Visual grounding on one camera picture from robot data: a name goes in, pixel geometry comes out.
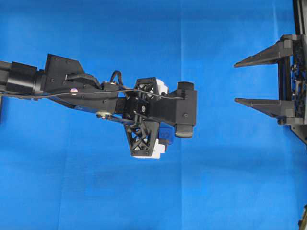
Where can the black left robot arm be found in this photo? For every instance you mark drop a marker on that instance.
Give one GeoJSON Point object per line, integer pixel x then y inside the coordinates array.
{"type": "Point", "coordinates": [65, 82]}

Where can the blue cube block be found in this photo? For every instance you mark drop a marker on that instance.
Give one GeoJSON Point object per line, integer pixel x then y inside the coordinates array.
{"type": "Point", "coordinates": [166, 131]}

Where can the black aluminium table frame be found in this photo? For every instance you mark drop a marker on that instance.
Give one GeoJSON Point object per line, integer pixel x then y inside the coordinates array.
{"type": "Point", "coordinates": [300, 16]}

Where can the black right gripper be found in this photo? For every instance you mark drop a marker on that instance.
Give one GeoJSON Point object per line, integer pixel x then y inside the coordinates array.
{"type": "Point", "coordinates": [290, 53]}

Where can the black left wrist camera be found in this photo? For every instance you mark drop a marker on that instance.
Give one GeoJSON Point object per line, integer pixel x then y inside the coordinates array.
{"type": "Point", "coordinates": [177, 109]}

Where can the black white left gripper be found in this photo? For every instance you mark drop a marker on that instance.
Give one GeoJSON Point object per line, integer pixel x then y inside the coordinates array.
{"type": "Point", "coordinates": [142, 131]}

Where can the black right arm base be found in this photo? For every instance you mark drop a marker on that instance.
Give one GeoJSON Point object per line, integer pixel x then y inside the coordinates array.
{"type": "Point", "coordinates": [300, 131]}

